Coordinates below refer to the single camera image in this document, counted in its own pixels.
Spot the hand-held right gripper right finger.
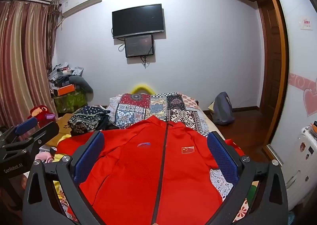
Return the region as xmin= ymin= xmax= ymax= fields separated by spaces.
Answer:
xmin=205 ymin=131 xmax=289 ymax=225

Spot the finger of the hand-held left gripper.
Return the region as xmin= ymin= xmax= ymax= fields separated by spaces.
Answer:
xmin=0 ymin=116 xmax=38 ymax=141
xmin=0 ymin=121 xmax=60 ymax=153

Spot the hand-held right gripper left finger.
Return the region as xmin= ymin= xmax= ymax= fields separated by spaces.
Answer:
xmin=22 ymin=131 xmax=106 ymax=225

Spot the red zip jacket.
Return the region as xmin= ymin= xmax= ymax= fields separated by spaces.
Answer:
xmin=57 ymin=115 xmax=245 ymax=225

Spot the red plush toy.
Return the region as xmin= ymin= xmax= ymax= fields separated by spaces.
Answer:
xmin=27 ymin=105 xmax=56 ymax=127

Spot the pink cloth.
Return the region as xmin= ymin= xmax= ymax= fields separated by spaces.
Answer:
xmin=35 ymin=152 xmax=54 ymax=164

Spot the beige and green blanket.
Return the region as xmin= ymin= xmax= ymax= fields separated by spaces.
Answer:
xmin=196 ymin=106 xmax=258 ymax=206

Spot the green printed box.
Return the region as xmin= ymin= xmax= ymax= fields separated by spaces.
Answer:
xmin=53 ymin=90 xmax=88 ymax=114

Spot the dark patterned garment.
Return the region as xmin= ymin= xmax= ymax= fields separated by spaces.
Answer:
xmin=67 ymin=105 xmax=112 ymax=137

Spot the orange box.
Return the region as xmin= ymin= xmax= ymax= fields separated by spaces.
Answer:
xmin=58 ymin=85 xmax=76 ymax=96

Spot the grey backpack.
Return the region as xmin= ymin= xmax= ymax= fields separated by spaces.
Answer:
xmin=211 ymin=91 xmax=235 ymax=125

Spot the colourful printed cloth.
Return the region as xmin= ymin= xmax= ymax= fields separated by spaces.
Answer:
xmin=52 ymin=178 xmax=75 ymax=218

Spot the grey cushion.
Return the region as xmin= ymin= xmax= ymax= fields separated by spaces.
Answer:
xmin=69 ymin=76 xmax=94 ymax=94

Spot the pile of clutter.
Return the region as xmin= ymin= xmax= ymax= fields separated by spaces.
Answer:
xmin=48 ymin=62 xmax=85 ymax=91

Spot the striped brown curtain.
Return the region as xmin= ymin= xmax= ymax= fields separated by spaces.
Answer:
xmin=0 ymin=0 xmax=59 ymax=130

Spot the patchwork printed quilt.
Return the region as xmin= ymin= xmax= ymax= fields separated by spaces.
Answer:
xmin=107 ymin=92 xmax=251 ymax=224

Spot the yellow pillow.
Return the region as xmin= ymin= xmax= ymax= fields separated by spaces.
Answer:
xmin=130 ymin=84 xmax=156 ymax=95

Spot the wooden door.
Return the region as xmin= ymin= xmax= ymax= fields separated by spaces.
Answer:
xmin=256 ymin=0 xmax=283 ymax=146

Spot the white air conditioner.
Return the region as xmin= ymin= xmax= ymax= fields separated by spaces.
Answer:
xmin=59 ymin=0 xmax=103 ymax=18

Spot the pink heart wall sticker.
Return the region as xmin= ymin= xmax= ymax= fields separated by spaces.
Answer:
xmin=288 ymin=72 xmax=317 ymax=118

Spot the wooden door frame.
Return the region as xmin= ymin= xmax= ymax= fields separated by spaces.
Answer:
xmin=257 ymin=0 xmax=290 ymax=166

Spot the small black wall monitor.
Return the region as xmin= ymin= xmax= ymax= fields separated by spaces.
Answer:
xmin=124 ymin=34 xmax=155 ymax=58

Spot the black wall television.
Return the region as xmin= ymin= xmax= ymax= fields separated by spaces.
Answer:
xmin=112 ymin=4 xmax=165 ymax=39

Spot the small wall sign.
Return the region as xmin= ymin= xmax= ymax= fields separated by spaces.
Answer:
xmin=299 ymin=18 xmax=313 ymax=31

